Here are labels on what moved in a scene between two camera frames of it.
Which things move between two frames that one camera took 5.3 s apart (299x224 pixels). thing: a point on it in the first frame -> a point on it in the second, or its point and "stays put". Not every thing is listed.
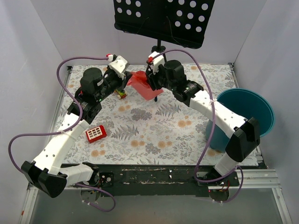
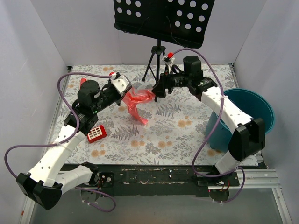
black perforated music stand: (180, 23) stays put
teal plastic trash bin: (247, 103) stays put
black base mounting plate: (167, 179) stays put
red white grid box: (96, 133) stays put
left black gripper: (124, 79) -> (119, 97)
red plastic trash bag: (138, 80) -> (138, 96)
